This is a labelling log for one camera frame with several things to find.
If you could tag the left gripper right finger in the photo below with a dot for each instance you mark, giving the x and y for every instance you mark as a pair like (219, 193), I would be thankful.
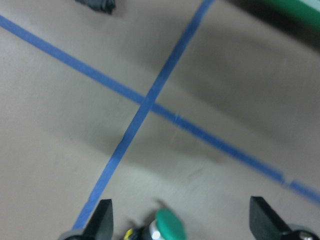
(266, 224)

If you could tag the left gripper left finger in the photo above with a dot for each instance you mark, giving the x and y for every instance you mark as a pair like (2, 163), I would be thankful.
(101, 223)

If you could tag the green conveyor belt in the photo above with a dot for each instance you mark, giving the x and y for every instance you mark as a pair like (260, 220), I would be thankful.
(299, 19)

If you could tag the black power connector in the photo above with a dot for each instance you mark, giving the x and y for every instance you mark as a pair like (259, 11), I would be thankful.
(103, 6)

